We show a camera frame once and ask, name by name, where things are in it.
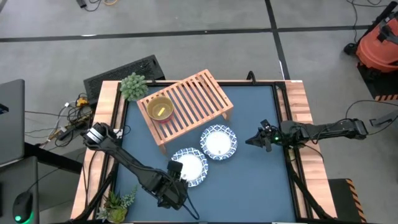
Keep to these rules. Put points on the black hazard-striped mat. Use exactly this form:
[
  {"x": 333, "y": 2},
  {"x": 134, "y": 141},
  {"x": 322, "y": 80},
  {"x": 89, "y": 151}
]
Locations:
[{"x": 373, "y": 85}]

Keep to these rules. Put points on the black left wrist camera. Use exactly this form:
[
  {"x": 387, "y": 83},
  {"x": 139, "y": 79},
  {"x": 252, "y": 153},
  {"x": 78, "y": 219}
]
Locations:
[{"x": 175, "y": 168}]

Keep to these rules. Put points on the black hazard-striped platform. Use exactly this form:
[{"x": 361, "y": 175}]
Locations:
[{"x": 342, "y": 193}]

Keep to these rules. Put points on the black frame strut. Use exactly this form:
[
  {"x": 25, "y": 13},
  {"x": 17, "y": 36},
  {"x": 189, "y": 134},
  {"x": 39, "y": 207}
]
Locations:
[
  {"x": 96, "y": 196},
  {"x": 308, "y": 194}
]

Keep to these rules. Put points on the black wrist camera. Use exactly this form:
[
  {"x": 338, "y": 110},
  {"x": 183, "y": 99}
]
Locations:
[
  {"x": 265, "y": 124},
  {"x": 175, "y": 168}
]

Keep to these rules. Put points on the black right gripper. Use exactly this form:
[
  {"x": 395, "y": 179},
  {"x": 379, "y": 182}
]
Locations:
[{"x": 273, "y": 138}]

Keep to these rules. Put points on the bushy green potted plant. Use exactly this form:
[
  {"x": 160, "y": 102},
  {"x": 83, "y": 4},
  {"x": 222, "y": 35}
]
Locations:
[{"x": 133, "y": 87}]

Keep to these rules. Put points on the black computer mouse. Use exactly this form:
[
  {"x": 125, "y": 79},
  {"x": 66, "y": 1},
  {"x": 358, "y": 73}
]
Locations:
[{"x": 21, "y": 207}]

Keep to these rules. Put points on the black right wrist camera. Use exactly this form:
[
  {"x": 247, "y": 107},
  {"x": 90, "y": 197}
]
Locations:
[{"x": 265, "y": 124}]

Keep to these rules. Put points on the black desk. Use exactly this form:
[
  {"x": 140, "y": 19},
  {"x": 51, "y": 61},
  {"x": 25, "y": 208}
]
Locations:
[{"x": 18, "y": 174}]

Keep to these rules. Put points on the slatted wooden shelf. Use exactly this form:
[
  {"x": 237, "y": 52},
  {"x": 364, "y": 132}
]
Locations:
[{"x": 196, "y": 99}]

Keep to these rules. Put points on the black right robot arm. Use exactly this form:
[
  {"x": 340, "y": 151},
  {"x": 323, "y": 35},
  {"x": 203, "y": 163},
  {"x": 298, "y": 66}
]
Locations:
[{"x": 326, "y": 130}]

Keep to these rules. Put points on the black power adapter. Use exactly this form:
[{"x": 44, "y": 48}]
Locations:
[{"x": 69, "y": 133}]

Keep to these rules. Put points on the grey metal bracket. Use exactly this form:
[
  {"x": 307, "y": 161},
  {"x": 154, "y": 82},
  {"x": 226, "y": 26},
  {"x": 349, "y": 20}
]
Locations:
[{"x": 385, "y": 118}]

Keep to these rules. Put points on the orange shop vacuum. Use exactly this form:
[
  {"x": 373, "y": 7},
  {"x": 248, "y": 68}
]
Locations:
[{"x": 376, "y": 49}]

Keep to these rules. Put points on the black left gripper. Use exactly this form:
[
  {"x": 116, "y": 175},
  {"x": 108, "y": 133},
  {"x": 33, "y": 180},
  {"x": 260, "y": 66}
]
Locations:
[{"x": 172, "y": 194}]

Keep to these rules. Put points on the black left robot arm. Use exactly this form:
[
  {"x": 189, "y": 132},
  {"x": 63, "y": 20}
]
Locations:
[{"x": 130, "y": 161}]

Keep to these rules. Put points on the blue patterned white plate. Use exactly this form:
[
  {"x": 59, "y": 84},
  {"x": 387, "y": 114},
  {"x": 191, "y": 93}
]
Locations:
[
  {"x": 194, "y": 166},
  {"x": 218, "y": 142}
]

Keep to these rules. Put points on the grey laptop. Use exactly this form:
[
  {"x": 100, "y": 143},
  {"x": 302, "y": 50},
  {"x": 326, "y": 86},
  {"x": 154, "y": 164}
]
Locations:
[{"x": 11, "y": 124}]

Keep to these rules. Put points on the green succulent plant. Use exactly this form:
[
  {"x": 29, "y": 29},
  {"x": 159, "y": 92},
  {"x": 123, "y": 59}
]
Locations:
[{"x": 116, "y": 207}]

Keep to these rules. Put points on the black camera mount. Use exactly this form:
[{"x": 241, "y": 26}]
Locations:
[{"x": 251, "y": 76}]

